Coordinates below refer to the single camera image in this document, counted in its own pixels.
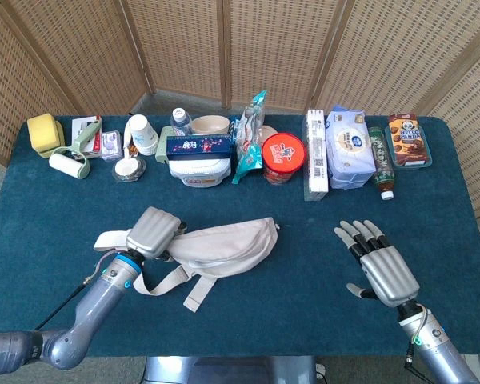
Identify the white plastic tub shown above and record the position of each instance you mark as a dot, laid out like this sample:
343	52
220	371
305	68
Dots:
200	174

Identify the small clear water bottle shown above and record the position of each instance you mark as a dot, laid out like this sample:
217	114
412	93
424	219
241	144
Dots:
180	122

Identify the pale green plastic object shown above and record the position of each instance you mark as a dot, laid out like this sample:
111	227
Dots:
162	146

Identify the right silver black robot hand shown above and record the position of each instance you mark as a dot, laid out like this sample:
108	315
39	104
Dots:
390	274

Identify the small clear purple box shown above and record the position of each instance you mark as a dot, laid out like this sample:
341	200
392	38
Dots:
112	145

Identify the beige bowl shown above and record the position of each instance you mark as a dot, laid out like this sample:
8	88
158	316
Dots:
210	125

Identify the green white lint roller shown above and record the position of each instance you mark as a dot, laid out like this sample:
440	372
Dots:
66	165

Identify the long white clear box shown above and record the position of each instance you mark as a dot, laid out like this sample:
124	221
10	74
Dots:
317	156

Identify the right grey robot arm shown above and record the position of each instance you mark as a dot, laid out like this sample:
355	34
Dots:
444	356

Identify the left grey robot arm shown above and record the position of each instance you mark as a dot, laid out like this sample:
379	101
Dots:
100	298

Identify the green tea bottle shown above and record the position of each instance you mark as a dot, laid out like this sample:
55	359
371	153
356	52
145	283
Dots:
382	160

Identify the woven bamboo folding screen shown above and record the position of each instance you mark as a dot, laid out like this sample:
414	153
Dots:
184	40

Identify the teal plastic tray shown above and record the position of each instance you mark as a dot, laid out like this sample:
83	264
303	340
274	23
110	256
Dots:
429	160

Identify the white red flat box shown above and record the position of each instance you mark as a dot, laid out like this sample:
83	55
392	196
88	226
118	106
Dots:
80	128

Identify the teal snack bag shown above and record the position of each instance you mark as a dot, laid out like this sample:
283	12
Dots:
248	148

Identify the Hello Panda biscuit box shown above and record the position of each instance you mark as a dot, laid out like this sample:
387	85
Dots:
409	138

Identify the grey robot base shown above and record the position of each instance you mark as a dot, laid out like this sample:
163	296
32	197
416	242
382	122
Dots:
224	372

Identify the red lid noodle cup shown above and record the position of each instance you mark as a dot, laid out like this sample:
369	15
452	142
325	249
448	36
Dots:
284	154

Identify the white blue tissue pack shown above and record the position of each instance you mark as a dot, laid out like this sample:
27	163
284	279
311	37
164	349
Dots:
350	148

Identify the long dark blue box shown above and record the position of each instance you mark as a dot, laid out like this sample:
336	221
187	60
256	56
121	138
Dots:
198	147

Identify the yellow sponge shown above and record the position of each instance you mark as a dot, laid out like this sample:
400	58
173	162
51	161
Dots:
42	130

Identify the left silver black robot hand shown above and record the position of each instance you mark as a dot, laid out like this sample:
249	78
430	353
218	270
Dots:
154	232

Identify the beige waist bag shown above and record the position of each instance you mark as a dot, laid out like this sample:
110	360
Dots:
224	248

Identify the beige round dish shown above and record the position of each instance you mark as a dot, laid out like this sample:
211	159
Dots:
269	131

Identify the dark blue table cloth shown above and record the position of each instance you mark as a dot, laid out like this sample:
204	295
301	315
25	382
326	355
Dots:
304	260

